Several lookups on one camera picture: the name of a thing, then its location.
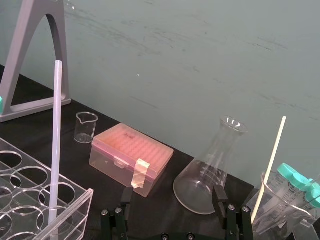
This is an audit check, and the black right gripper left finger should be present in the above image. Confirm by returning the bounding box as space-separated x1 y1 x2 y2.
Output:
100 186 134 240

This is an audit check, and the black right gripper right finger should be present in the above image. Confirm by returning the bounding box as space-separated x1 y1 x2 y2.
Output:
211 186 252 240

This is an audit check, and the white stirring rod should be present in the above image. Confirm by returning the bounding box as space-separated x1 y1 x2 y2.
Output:
250 115 287 224

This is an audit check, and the translucent white plastic rod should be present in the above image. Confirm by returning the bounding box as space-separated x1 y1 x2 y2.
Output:
47 59 63 237

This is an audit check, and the clear glass conical flask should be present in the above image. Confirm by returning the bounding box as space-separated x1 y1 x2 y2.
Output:
173 115 248 215

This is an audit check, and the beige tape strip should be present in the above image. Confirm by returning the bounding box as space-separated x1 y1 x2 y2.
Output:
131 158 151 189

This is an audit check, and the black table cloth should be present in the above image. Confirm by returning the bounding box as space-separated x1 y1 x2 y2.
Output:
0 64 320 240

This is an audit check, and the pink pipette tip box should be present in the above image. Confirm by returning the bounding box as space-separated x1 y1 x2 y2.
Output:
89 122 175 198

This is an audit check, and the large clear glass beaker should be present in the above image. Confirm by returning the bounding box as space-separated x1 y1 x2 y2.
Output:
251 170 319 240

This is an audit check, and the clear tube with teal cap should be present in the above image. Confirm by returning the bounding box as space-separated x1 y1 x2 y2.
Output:
273 162 311 201
298 178 320 213

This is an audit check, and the small clear glass beaker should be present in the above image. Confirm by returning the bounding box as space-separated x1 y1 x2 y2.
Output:
73 111 99 144

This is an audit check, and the clear acrylic tube rack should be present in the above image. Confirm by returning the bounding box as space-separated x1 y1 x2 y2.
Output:
0 137 95 240

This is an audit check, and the grey arched plastic stand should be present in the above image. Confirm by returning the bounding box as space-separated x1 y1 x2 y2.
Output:
0 0 72 123

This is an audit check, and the pale green wall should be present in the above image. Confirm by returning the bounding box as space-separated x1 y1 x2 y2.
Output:
0 0 320 187

